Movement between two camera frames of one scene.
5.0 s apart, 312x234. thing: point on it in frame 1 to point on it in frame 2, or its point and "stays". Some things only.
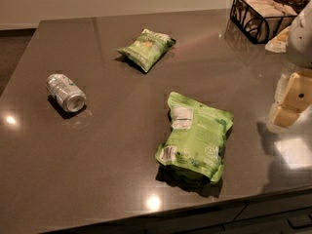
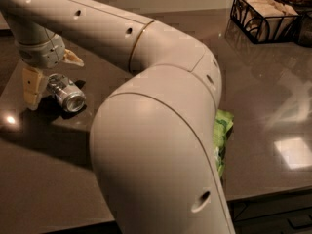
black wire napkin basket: (260, 16) stays
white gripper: (301, 38) to (41, 56)
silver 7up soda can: (66, 93) stays
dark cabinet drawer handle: (299, 221) stays
